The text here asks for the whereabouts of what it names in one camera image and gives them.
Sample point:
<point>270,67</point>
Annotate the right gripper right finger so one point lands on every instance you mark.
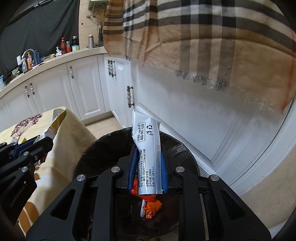
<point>164,170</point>

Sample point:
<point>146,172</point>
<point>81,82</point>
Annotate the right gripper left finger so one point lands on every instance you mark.
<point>133,159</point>

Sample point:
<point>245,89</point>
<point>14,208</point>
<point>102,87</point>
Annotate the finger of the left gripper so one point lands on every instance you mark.
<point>36,152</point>
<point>17,148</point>

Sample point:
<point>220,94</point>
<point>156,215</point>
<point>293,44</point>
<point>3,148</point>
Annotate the orange plastic bag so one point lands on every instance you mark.
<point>150,205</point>

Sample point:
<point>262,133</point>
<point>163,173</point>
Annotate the white foil snack wrapper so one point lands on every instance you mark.
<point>57,118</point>

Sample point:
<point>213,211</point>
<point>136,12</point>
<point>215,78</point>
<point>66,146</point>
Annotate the white kitchen cabinets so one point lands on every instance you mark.
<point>241,142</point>

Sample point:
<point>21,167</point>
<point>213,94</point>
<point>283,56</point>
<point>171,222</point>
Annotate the white spray bottle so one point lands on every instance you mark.
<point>24,65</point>

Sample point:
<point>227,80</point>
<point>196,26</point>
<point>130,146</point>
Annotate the orange dish soap bottle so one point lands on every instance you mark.
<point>29,61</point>

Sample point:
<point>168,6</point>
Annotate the chrome faucet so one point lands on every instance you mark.
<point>32,53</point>

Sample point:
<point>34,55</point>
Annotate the dark sauce bottle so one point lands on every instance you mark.
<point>63,46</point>

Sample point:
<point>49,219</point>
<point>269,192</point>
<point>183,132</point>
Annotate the dark jar green label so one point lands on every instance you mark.
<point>75,43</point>

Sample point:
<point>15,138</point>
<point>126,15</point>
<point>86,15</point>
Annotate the black window curtain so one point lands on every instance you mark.
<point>41,29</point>

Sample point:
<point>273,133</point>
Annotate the steel thermos bottle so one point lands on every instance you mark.
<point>90,41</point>

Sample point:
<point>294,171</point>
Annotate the black knife block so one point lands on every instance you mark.
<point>100,36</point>

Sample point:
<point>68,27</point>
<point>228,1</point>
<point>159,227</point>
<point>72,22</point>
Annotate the plaid beige scarf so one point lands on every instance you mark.
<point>245,45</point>

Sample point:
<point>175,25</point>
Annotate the white gas water heater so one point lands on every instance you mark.
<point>97,4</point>

